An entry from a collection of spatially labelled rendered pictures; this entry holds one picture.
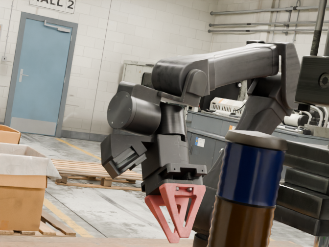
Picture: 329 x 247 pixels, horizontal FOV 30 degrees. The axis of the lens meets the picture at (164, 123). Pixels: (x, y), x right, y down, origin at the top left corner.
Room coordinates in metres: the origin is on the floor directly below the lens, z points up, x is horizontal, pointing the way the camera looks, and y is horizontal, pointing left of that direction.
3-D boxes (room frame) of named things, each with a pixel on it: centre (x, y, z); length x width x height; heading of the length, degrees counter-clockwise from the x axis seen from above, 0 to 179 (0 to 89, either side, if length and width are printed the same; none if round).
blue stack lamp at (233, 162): (0.38, -0.06, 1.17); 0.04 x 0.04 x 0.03
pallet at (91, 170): (7.41, 0.78, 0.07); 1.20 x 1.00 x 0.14; 120
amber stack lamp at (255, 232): (0.38, -0.06, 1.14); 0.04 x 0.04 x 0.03
